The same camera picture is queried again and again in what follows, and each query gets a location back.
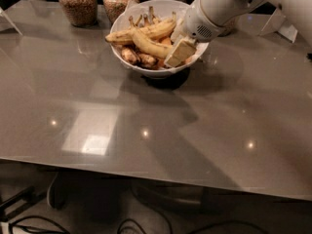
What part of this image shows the yellow banana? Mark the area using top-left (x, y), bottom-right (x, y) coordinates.
top-left (105, 12), bottom-right (176, 45)
top-left (129, 17), bottom-right (173, 59)

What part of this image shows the glass jar of grains right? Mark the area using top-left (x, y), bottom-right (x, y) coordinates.
top-left (220, 18), bottom-right (236, 37)

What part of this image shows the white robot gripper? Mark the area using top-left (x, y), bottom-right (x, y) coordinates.
top-left (164, 0), bottom-right (225, 67)

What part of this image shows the clear acrylic stand right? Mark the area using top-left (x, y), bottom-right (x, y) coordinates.
top-left (259, 9), bottom-right (298, 43)

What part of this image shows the black floor cable middle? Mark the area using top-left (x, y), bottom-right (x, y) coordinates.
top-left (116, 192), bottom-right (174, 234)

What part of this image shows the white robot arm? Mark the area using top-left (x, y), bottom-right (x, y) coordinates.
top-left (165, 0), bottom-right (312, 67)

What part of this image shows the brown-spotted banana bottom left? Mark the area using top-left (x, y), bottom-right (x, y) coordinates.
top-left (121, 47), bottom-right (140, 65)

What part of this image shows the brown-spotted banana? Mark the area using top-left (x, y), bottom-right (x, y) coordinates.
top-left (121, 47), bottom-right (140, 65)
top-left (137, 53), bottom-right (158, 69)

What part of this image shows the brown-spotted banana bottom middle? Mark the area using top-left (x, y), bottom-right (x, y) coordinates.
top-left (137, 53), bottom-right (158, 69)

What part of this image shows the black floor cable left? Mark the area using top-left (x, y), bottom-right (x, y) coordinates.
top-left (8, 214), bottom-right (71, 234)

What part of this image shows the white ceramic bowl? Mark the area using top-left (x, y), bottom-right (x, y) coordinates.
top-left (105, 0), bottom-right (209, 79)

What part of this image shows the clear acrylic stand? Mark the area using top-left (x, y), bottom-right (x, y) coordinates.
top-left (259, 9), bottom-right (298, 43)
top-left (0, 7), bottom-right (21, 35)

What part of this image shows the glass jar of grains left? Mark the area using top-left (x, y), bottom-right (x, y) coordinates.
top-left (58, 0), bottom-right (98, 27)

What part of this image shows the black floor cable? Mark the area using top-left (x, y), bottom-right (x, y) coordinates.
top-left (8, 214), bottom-right (71, 234)
top-left (116, 192), bottom-right (174, 234)

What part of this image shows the clear acrylic stand left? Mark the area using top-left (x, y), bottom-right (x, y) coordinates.
top-left (0, 7), bottom-right (21, 35)

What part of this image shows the black table base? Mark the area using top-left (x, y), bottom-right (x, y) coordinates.
top-left (131, 179), bottom-right (236, 213)

